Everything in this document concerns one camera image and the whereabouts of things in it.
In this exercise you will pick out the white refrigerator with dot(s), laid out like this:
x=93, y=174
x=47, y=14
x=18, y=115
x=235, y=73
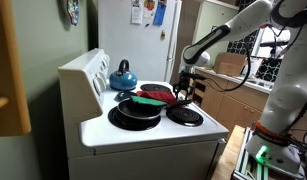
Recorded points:
x=126, y=46

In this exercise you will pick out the wooden base cabinets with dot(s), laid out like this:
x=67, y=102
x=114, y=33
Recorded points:
x=239, y=106

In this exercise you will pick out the white countertop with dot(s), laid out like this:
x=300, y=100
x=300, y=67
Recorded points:
x=256, y=86

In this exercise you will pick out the gold fridge magnet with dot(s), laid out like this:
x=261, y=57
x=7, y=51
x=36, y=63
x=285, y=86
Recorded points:
x=163, y=34

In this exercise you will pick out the fridge picture magnet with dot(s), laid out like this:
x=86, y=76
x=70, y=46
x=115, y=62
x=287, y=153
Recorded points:
x=149, y=6

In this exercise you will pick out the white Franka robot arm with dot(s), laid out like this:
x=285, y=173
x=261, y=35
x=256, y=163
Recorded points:
x=286, y=90

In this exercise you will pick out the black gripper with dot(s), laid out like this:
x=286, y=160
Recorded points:
x=184, y=84

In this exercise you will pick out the cardboard box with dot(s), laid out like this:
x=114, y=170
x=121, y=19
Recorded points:
x=228, y=65

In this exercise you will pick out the colourful decorative wall plate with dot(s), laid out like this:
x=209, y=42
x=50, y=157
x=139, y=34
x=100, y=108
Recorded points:
x=73, y=11

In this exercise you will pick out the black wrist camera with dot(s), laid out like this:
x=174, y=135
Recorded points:
x=194, y=76

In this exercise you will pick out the black stereo camera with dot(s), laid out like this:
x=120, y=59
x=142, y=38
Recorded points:
x=273, y=44

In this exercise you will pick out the white electric stove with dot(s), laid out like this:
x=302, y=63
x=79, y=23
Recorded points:
x=143, y=156

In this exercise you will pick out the white fridge paper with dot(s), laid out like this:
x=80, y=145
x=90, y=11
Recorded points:
x=136, y=11

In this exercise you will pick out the black coil burner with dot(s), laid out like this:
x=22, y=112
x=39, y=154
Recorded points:
x=184, y=116
x=133, y=124
x=154, y=88
x=113, y=88

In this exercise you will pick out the green cloth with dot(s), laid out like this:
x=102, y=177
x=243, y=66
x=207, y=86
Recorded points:
x=148, y=101

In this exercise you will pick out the wooden platform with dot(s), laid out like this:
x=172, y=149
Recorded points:
x=228, y=156

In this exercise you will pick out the black frying pan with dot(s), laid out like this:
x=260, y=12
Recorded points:
x=139, y=110

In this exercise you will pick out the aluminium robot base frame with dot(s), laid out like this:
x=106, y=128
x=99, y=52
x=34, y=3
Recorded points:
x=246, y=166

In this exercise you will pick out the red kitchen towel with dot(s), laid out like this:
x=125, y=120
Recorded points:
x=156, y=95

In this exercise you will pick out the pale green tall cabinet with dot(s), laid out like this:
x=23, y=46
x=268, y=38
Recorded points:
x=209, y=11

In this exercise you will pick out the colourful fridge flyer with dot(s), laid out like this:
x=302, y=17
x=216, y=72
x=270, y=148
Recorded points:
x=159, y=13

